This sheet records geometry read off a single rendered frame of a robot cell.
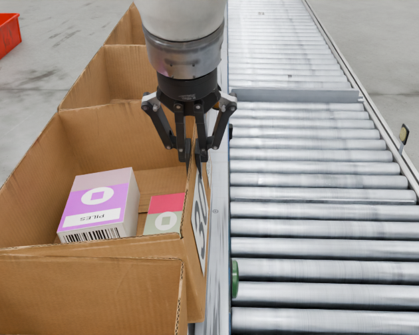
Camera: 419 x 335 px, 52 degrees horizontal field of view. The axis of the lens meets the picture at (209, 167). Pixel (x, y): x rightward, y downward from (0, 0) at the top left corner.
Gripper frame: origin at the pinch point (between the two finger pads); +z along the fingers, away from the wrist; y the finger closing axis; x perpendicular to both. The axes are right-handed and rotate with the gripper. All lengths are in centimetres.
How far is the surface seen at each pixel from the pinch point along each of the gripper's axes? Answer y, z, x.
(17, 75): -173, 197, 234
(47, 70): -151, 201, 245
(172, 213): -4.3, 12.9, -2.6
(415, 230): 50, 37, 7
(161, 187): -7.7, 18.0, 6.2
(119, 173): -14.7, 11.5, 4.9
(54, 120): -28.4, 7.9, 14.8
